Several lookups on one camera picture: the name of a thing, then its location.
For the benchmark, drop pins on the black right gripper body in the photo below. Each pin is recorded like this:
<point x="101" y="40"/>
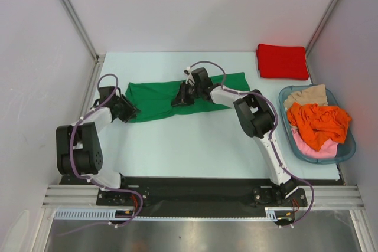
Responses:
<point x="189" y="92"/>

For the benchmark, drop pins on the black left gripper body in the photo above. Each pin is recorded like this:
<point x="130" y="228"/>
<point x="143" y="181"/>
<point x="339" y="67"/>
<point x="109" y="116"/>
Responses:
<point x="125" y="108"/>

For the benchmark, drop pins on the green t-shirt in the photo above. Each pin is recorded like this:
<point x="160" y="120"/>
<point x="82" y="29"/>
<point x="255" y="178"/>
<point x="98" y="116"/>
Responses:
<point x="153" y="100"/>

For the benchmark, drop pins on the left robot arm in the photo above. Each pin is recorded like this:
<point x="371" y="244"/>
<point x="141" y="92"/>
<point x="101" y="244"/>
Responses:
<point x="78" y="147"/>

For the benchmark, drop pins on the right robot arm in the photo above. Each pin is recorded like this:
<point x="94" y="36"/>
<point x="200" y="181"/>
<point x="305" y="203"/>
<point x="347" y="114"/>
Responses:
<point x="256" y="117"/>

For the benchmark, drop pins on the folded red t-shirt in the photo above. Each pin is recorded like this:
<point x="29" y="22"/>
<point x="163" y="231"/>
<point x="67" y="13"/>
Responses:
<point x="282" y="62"/>

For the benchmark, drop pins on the blue plastic laundry basket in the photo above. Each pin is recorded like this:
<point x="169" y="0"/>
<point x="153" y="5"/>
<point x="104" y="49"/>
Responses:
<point x="331" y="152"/>

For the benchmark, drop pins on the beige t-shirt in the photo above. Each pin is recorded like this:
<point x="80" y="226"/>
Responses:
<point x="312" y="95"/>

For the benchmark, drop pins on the orange t-shirt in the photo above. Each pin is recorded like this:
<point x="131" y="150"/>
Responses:
<point x="318" y="124"/>

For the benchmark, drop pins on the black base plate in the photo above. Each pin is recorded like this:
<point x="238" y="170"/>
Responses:
<point x="197" y="193"/>

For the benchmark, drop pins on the white slotted cable duct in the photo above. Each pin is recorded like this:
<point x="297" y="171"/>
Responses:
<point x="123" y="214"/>

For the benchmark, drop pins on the aluminium frame post left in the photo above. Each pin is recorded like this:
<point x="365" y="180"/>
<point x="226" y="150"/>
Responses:
<point x="79" y="27"/>

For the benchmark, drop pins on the aluminium frame post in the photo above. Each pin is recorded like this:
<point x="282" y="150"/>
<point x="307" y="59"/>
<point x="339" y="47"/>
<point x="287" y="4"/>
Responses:
<point x="321" y="25"/>
<point x="79" y="27"/>

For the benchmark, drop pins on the aluminium front rail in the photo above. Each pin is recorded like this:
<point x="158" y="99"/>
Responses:
<point x="86" y="196"/>

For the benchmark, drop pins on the aluminium frame post right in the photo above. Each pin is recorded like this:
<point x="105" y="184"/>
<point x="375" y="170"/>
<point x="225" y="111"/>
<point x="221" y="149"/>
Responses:
<point x="321" y="25"/>

